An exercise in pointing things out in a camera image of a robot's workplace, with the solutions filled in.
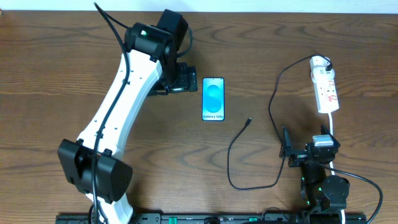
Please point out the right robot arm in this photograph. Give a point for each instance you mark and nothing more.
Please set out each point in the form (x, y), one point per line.
(325, 194)

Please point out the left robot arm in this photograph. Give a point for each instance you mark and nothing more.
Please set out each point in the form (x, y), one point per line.
(150, 65)

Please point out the white USB charger adapter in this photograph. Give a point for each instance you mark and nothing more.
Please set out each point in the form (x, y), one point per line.
(320, 67)

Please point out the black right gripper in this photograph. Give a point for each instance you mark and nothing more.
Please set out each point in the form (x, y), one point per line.
(301, 156)

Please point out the white power strip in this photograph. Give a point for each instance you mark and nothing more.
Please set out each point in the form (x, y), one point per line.
(325, 90)

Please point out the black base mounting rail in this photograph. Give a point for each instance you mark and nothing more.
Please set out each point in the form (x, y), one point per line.
(156, 218)

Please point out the blue Samsung Galaxy smartphone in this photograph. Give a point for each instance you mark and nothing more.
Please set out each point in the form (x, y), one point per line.
(213, 106)

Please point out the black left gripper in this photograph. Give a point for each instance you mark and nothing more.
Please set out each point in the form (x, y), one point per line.
(185, 81)

